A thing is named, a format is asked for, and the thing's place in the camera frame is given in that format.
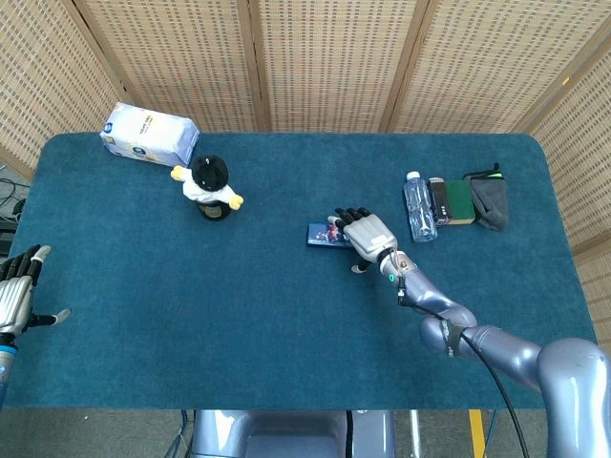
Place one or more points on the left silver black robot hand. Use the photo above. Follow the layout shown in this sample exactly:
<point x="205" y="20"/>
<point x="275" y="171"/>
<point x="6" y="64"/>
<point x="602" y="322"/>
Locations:
<point x="13" y="300"/>

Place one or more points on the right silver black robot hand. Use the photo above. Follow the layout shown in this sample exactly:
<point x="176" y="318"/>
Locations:
<point x="370" y="236"/>

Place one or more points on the blue glasses case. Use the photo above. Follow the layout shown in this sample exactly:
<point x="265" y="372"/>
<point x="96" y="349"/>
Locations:
<point x="324" y="236"/>

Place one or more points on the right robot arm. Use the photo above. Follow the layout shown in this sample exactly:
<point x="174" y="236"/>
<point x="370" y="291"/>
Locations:
<point x="501" y="346"/>

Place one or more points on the clear plastic water bottle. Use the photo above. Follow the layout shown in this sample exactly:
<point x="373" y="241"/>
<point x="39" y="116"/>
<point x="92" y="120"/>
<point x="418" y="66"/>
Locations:
<point x="420" y="210"/>

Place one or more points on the small black box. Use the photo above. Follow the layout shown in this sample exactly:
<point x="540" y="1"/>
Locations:
<point x="440" y="200"/>

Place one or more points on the green hardcover book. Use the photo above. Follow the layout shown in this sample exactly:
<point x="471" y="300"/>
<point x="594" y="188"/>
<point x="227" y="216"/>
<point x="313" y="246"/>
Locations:
<point x="460" y="202"/>

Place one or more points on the grey folded cloth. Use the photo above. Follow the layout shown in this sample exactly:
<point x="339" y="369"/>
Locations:
<point x="491" y="205"/>

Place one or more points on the black mesh pen holder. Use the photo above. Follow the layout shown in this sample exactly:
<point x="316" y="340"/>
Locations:
<point x="214" y="214"/>

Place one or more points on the black plush doll white shirt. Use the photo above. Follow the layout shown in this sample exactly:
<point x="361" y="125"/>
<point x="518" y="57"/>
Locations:
<point x="207" y="179"/>

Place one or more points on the blue felt table mat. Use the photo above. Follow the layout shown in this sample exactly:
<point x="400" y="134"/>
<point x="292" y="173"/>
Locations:
<point x="191" y="310"/>

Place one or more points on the woven bamboo folding screen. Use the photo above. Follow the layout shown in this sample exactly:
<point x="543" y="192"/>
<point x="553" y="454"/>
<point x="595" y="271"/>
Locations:
<point x="324" y="62"/>

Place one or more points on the white tissue pack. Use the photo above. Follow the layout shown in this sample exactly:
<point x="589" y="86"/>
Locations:
<point x="148" y="133"/>

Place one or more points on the blue-grey robot torso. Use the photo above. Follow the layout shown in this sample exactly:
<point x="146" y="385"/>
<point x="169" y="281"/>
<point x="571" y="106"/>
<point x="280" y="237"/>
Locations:
<point x="286" y="436"/>

